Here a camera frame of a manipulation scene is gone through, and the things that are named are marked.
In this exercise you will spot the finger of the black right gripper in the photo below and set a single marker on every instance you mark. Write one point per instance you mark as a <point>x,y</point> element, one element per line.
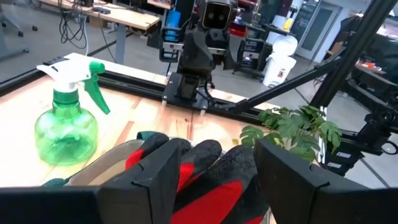
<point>231,59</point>
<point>168,57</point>

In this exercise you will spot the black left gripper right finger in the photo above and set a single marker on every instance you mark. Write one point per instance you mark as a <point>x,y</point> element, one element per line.
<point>289,189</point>

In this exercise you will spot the blue cylinder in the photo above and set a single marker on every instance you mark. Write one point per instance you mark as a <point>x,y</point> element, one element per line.
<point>173,23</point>

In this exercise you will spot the white lidded trash bin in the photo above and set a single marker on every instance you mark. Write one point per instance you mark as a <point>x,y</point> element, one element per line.
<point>278,67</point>

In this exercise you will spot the grey glass door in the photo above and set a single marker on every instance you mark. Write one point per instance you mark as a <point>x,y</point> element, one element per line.
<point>317,29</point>

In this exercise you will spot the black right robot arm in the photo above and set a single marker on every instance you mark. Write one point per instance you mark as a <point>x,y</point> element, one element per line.
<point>186,88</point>

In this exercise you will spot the green artificial plant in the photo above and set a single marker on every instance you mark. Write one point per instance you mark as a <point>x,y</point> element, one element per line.
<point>295,124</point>

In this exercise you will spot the wooden desk with grey leg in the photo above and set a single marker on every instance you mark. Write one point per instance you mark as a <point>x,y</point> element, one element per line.
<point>124,17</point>

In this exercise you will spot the red and black gardening glove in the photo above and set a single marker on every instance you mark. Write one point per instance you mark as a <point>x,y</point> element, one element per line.
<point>211,205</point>

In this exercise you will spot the beige canvas gardening bag green trim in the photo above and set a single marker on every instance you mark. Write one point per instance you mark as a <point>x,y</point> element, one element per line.
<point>102,168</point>

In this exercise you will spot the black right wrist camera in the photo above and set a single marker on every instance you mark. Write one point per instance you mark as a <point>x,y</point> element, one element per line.
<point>216,15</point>

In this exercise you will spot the black equipment cart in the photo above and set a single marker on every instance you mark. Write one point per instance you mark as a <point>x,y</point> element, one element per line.
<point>253,53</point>

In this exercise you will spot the green spray bottle white head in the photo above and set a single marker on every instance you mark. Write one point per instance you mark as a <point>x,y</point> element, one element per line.
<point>65,133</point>

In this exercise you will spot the black aluminium table frame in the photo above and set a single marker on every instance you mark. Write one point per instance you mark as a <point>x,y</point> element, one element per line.
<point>136,85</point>

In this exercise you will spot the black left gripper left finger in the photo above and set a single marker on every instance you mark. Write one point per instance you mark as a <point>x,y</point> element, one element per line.
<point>149,193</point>

